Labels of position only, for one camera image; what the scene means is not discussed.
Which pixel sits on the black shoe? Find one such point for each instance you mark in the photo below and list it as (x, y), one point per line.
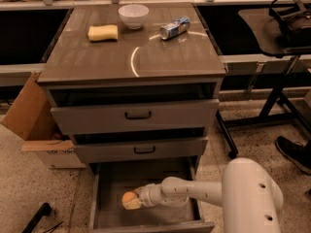
(299, 155)

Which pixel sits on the grey drawer cabinet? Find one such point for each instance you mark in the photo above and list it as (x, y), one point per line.
(138, 67)

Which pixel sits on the top grey drawer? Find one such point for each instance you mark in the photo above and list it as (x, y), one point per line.
(135, 117)

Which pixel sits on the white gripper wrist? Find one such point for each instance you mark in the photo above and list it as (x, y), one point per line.
(148, 194)

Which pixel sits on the black tool on floor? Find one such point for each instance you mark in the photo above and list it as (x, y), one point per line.
(44, 210)

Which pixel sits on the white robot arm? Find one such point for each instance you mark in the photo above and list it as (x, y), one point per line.
(251, 201)

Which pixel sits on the yellow sponge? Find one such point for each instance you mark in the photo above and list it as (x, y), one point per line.
(102, 33)

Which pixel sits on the orange fruit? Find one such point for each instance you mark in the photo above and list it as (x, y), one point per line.
(128, 195)

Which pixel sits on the white ceramic bowl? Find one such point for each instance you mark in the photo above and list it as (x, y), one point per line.
(133, 15)

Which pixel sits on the black bag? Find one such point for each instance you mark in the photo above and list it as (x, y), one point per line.
(294, 22)

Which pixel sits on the middle grey drawer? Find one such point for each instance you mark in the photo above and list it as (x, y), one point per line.
(95, 153)

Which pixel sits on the brown cardboard box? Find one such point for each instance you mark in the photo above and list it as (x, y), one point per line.
(31, 119)

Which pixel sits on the bottom grey open drawer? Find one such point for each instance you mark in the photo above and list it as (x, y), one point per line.
(113, 179)

